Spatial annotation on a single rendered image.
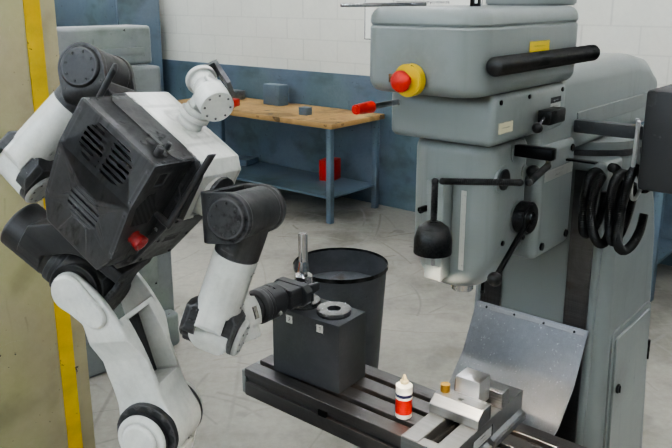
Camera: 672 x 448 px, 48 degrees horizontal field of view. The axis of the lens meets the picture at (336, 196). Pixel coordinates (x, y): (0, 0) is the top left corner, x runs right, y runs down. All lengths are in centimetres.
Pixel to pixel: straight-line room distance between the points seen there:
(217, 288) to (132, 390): 36
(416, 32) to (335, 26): 586
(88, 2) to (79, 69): 749
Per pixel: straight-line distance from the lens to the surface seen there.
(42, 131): 165
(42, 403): 319
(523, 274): 207
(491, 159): 153
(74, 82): 157
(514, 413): 190
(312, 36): 745
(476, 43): 137
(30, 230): 171
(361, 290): 360
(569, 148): 180
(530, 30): 153
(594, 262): 198
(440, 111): 150
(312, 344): 197
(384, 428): 185
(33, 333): 306
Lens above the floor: 191
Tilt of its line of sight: 15 degrees down
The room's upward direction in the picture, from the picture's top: straight up
